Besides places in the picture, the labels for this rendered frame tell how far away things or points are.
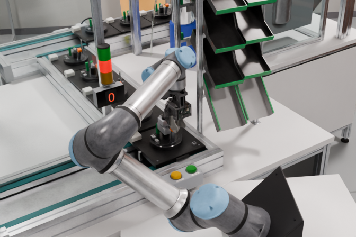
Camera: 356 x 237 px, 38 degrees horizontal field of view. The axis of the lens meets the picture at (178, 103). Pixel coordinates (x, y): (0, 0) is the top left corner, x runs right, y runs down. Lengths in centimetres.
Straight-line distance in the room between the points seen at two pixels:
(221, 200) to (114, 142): 38
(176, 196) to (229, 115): 65
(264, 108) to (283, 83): 90
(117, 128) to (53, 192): 65
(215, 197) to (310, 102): 198
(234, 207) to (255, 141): 78
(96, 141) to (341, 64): 235
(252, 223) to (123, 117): 54
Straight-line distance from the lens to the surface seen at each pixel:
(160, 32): 339
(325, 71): 347
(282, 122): 254
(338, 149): 395
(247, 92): 232
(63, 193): 205
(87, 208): 192
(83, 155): 157
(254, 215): 170
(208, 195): 163
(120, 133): 149
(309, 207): 206
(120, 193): 195
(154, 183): 166
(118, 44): 327
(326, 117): 370
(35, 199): 205
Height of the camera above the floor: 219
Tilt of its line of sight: 30 degrees down
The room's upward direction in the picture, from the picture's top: 2 degrees counter-clockwise
